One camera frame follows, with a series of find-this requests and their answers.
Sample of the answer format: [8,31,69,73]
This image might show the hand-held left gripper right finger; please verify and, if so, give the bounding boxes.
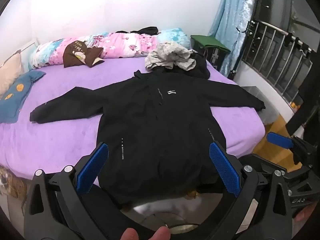
[209,141,293,240]

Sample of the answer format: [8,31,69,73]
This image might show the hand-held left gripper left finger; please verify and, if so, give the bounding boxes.
[24,142,110,240]

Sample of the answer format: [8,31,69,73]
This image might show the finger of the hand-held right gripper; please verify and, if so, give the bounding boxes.
[266,131,313,166]

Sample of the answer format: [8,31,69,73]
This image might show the black jacket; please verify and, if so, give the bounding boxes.
[29,70,266,209]

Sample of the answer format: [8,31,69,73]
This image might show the person's right hand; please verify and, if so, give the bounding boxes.
[293,201,319,227]

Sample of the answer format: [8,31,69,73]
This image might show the person's left hand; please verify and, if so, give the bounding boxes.
[117,226,173,240]

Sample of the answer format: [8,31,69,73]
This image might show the purple bed sheet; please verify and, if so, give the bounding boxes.
[0,55,266,205]

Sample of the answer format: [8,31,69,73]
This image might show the dark hanging garment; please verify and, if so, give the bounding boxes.
[286,50,320,136]

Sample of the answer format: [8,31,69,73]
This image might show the patterned brown cloth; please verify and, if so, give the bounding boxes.
[0,165,28,198]

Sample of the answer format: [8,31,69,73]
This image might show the metal window railing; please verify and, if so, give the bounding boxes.
[241,20,316,105]

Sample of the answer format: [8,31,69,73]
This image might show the blue cloth with orange patches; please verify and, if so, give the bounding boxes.
[0,70,47,123]

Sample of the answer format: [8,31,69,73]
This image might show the brown duck print cushion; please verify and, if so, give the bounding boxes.
[62,40,105,68]

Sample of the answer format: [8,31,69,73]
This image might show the green cloth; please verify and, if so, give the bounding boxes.
[190,35,231,53]

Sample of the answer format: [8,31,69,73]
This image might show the pink floral quilt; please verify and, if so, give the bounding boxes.
[29,29,192,70]

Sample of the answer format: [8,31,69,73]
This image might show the grey crumpled garment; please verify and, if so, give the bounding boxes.
[145,42,197,71]

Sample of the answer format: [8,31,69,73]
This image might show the beige pillow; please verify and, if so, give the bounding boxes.
[0,50,23,98]

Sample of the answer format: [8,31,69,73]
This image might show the light blue curtain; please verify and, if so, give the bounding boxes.
[209,0,256,79]

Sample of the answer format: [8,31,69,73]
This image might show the white bed headboard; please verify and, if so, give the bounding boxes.
[19,39,38,64]

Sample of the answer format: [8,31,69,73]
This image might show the black garment on quilt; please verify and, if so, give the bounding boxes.
[116,26,162,36]

